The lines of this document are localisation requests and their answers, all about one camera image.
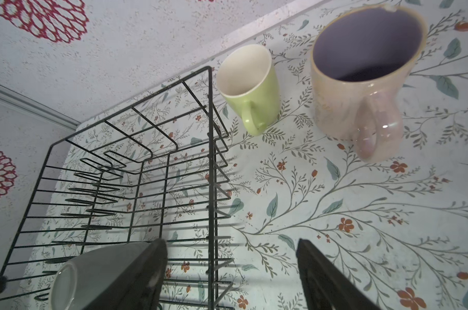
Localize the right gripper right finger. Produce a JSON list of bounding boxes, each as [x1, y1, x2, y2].
[[296, 239, 379, 310]]

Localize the green ceramic mug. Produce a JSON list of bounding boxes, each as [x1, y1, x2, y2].
[[217, 45, 280, 136]]

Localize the pink iridescent mug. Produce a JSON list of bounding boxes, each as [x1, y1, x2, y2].
[[310, 5, 427, 163]]

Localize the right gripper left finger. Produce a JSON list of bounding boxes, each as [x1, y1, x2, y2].
[[85, 239, 168, 309]]

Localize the black wire dish rack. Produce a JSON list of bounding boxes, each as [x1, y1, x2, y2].
[[0, 66, 233, 309]]

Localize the grey ceramic mug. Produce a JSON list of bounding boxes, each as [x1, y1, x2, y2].
[[49, 242, 149, 309]]

